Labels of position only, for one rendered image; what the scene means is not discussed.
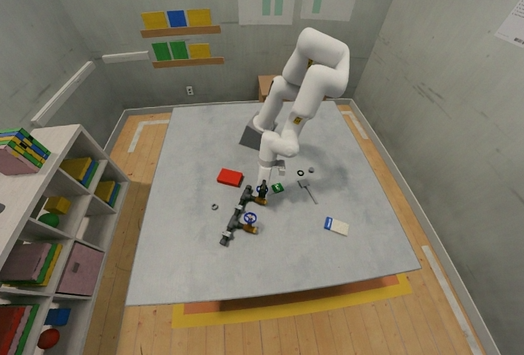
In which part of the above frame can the red block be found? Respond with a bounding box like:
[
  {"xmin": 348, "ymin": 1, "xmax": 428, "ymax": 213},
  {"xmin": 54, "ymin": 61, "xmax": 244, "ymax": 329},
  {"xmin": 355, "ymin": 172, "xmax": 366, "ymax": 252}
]
[{"xmin": 217, "ymin": 168, "xmax": 243, "ymax": 188}]

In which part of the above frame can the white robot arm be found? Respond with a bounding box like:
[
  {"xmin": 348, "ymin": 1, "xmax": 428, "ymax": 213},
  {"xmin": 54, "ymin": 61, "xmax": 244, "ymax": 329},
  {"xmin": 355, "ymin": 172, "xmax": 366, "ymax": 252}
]
[{"xmin": 253, "ymin": 27, "xmax": 350, "ymax": 176}]

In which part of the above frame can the green tag with silver chain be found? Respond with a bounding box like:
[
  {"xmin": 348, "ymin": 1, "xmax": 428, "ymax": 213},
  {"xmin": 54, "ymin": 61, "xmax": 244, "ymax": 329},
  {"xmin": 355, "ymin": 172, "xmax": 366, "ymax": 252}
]
[{"xmin": 266, "ymin": 183, "xmax": 284, "ymax": 195}]

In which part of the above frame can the grey pipe assembly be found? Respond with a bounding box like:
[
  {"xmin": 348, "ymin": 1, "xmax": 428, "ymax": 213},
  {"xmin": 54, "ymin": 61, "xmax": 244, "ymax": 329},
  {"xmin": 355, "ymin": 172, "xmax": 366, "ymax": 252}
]
[{"xmin": 219, "ymin": 185, "xmax": 267, "ymax": 246}]

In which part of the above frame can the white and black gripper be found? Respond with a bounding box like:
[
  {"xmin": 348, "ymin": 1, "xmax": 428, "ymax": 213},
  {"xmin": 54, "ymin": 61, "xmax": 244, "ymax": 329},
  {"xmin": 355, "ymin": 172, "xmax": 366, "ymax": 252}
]
[{"xmin": 257, "ymin": 164, "xmax": 273, "ymax": 198}]

